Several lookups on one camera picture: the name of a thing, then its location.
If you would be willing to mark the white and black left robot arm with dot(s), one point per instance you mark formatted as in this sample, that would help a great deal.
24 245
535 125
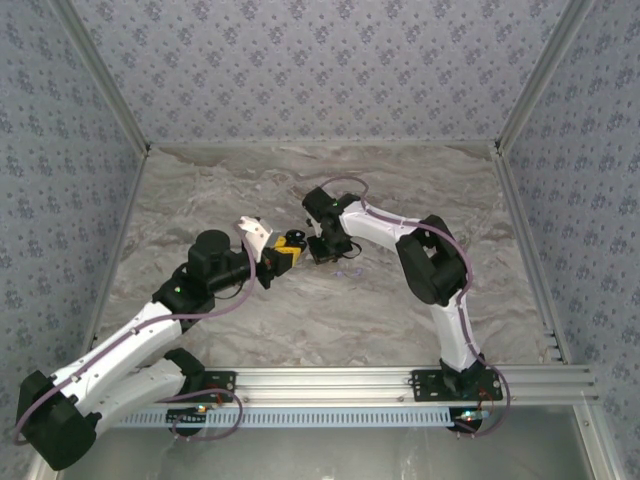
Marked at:
125 345

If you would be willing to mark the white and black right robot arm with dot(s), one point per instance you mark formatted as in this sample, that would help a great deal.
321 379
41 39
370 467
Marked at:
380 227

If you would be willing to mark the grey metal panel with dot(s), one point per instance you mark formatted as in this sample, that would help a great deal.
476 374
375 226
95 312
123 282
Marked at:
320 455

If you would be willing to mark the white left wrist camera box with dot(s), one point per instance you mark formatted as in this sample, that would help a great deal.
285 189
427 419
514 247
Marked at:
255 235

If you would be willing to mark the thin aluminium table edge rail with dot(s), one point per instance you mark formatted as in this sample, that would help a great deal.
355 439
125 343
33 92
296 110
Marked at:
320 144

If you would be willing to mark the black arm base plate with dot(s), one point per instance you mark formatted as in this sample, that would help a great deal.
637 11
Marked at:
222 382
425 387

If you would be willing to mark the wide aluminium frame beam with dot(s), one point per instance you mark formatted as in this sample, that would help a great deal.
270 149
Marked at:
320 382

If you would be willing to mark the black mount with LED board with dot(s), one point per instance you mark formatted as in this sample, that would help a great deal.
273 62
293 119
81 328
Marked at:
467 425
185 416

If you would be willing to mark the slanted aluminium frame post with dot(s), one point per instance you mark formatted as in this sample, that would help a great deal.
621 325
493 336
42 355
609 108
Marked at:
103 75
541 75

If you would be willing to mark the aluminium lower frame rail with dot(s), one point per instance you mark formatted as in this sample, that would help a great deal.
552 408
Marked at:
42 470
597 445

